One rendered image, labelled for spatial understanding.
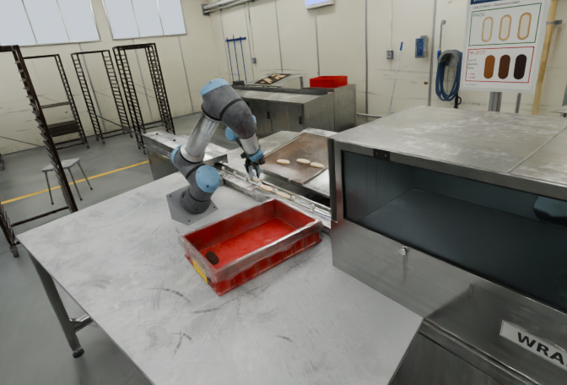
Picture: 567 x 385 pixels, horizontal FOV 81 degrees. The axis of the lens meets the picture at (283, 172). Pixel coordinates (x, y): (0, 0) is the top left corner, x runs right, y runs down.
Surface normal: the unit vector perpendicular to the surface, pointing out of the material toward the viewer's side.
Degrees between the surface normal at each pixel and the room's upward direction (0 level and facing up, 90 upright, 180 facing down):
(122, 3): 90
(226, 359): 0
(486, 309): 90
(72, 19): 90
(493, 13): 90
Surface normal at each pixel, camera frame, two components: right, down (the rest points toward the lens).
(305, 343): -0.10, -0.93
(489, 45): -0.81, 0.29
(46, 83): 0.63, 0.22
